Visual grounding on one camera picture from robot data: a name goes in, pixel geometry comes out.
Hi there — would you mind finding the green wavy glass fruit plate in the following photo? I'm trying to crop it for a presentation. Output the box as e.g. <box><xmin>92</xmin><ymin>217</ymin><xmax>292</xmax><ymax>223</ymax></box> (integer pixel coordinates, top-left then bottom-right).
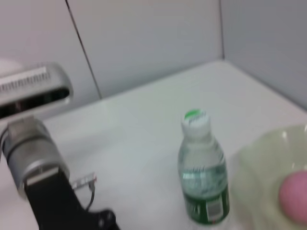
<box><xmin>229</xmin><ymin>124</ymin><xmax>307</xmax><ymax>230</ymax></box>

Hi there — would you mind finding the clear green-label water bottle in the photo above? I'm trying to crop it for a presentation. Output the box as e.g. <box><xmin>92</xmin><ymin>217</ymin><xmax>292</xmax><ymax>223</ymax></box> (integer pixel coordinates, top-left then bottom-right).
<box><xmin>177</xmin><ymin>109</ymin><xmax>231</xmax><ymax>228</ymax></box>

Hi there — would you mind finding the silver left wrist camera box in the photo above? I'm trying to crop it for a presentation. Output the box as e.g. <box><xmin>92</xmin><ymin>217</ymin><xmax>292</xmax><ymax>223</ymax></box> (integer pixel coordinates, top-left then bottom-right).
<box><xmin>0</xmin><ymin>61</ymin><xmax>74</xmax><ymax>120</ymax></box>

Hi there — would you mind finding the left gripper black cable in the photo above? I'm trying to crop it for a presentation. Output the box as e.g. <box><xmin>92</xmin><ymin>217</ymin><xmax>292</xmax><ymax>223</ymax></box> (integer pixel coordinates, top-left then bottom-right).
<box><xmin>71</xmin><ymin>172</ymin><xmax>98</xmax><ymax>212</ymax></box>

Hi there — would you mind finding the pink toy peach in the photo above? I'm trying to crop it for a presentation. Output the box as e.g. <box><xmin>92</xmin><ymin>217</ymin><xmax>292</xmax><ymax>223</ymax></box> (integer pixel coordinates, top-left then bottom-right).
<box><xmin>277</xmin><ymin>171</ymin><xmax>307</xmax><ymax>226</ymax></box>

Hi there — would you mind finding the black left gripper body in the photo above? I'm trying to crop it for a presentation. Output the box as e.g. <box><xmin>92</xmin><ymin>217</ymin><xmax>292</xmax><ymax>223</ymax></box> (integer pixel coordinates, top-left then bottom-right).
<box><xmin>25</xmin><ymin>167</ymin><xmax>120</xmax><ymax>230</ymax></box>

